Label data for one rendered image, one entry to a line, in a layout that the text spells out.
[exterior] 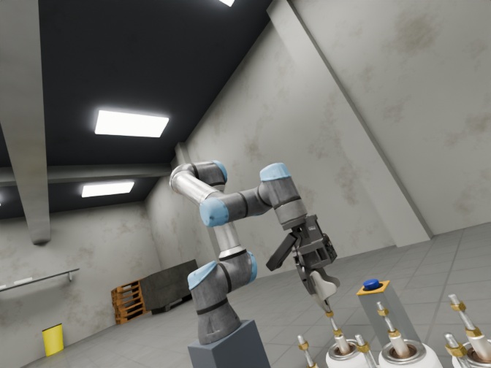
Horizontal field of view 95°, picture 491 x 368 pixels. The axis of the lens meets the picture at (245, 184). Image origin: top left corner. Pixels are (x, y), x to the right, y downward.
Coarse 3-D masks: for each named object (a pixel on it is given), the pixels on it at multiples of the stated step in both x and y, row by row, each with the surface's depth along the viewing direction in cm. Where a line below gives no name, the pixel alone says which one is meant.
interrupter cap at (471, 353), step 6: (468, 342) 37; (468, 348) 36; (468, 354) 35; (474, 354) 35; (468, 360) 34; (474, 360) 34; (480, 360) 34; (486, 360) 33; (474, 366) 33; (480, 366) 32; (486, 366) 32
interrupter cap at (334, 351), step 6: (336, 342) 53; (348, 342) 51; (354, 342) 50; (330, 348) 51; (336, 348) 51; (354, 348) 48; (330, 354) 49; (336, 354) 49; (342, 354) 48; (348, 354) 47; (354, 354) 46; (336, 360) 47; (342, 360) 46
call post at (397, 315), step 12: (360, 300) 60; (372, 300) 58; (384, 300) 56; (396, 300) 58; (372, 312) 58; (396, 312) 55; (372, 324) 58; (384, 324) 56; (396, 324) 54; (408, 324) 56; (384, 336) 56; (408, 336) 54
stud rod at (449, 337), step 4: (448, 332) 28; (444, 336) 28; (448, 336) 28; (452, 336) 28; (448, 340) 28; (452, 340) 27; (452, 344) 27; (456, 344) 27; (464, 356) 27; (460, 360) 27; (464, 360) 27; (460, 364) 27; (464, 364) 27; (468, 364) 27
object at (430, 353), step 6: (426, 348) 40; (426, 354) 39; (432, 354) 39; (378, 360) 43; (384, 360) 41; (426, 360) 38; (432, 360) 38; (438, 360) 39; (384, 366) 41; (390, 366) 40; (396, 366) 39; (402, 366) 38; (408, 366) 38; (414, 366) 38; (420, 366) 37; (426, 366) 37; (432, 366) 37; (438, 366) 38
